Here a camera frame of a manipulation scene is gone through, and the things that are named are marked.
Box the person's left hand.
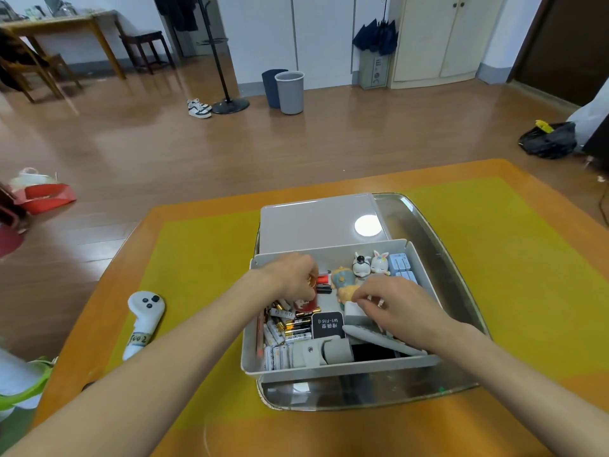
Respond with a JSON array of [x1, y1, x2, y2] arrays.
[[254, 251, 320, 305]]

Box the person's right hand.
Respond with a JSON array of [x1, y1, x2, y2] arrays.
[[350, 275, 460, 350]]

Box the red cylindrical can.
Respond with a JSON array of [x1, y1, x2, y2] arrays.
[[292, 275, 320, 314]]

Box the white remote control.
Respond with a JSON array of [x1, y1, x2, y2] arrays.
[[342, 324, 429, 357]]

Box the pile of small batteries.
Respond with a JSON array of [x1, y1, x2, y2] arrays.
[[261, 299, 317, 373]]

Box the white charger cube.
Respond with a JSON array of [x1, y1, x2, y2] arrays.
[[343, 301, 377, 327]]

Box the yellow blue cartoon figurine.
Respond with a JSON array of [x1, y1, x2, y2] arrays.
[[331, 266, 362, 303]]

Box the white bunny figurine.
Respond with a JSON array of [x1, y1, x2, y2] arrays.
[[370, 250, 392, 277]]

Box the white box lid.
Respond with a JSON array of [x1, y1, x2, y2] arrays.
[[259, 192, 392, 256]]

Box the black WiFi device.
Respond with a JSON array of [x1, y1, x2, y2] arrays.
[[311, 310, 346, 340]]

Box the white figurine black hat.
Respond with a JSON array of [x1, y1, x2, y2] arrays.
[[351, 251, 373, 281]]

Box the white camera device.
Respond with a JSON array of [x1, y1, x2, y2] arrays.
[[291, 340, 330, 369]]

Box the white mini fan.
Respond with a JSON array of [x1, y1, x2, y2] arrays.
[[322, 335, 355, 366]]

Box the white storage box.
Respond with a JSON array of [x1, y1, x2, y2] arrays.
[[240, 238, 446, 381]]

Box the person's right forearm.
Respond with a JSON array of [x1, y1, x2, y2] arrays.
[[428, 323, 609, 457]]

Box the person's left forearm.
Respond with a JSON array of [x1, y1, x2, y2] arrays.
[[0, 273, 282, 457]]

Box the stainless steel tray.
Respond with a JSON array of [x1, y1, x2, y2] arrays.
[[256, 192, 494, 413]]

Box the yellow table mat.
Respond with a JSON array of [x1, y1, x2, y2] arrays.
[[104, 177, 609, 432]]

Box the white handheld controller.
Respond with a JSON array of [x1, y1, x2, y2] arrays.
[[122, 291, 166, 362]]

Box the black coat stand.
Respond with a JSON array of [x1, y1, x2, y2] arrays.
[[195, 0, 251, 115]]

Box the gray trash bin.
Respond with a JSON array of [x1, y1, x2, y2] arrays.
[[274, 70, 305, 116]]

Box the dark blue trash bin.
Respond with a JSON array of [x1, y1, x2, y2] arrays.
[[261, 69, 290, 109]]

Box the black garbage bag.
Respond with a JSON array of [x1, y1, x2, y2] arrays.
[[517, 119, 579, 160]]

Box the gray metal safe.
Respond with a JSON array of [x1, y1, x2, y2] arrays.
[[357, 51, 392, 90]]

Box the white built-in wardrobe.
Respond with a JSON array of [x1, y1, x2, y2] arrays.
[[216, 0, 405, 86]]

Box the black low cabinet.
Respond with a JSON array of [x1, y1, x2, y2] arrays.
[[582, 118, 609, 172]]

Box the navy folded umbrella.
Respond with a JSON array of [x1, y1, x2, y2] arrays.
[[351, 0, 400, 58]]

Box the red plastic bag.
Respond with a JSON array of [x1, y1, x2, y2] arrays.
[[9, 167, 78, 215]]

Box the cream two-door cabinet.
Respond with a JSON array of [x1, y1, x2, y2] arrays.
[[388, 0, 508, 89]]

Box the maroon plastic bucket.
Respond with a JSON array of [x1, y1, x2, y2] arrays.
[[0, 204, 29, 260]]

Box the dark wooden stool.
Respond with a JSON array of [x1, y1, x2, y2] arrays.
[[117, 30, 177, 76]]

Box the dark hanging coat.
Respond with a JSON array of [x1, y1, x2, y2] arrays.
[[152, 0, 199, 32]]

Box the green and white chair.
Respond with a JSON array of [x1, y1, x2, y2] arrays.
[[0, 349, 58, 424]]

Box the dark brown door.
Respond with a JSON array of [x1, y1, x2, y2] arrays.
[[506, 0, 609, 108]]

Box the wooden chair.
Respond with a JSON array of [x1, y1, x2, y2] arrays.
[[0, 28, 84, 103]]

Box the wooden side table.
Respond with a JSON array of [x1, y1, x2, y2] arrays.
[[0, 10, 128, 81]]

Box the black jacket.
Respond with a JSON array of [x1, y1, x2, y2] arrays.
[[0, 28, 44, 93]]

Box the silver pot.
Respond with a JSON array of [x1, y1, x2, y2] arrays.
[[41, 0, 79, 17]]

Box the silver kettle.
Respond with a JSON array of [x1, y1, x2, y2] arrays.
[[0, 0, 27, 22]]

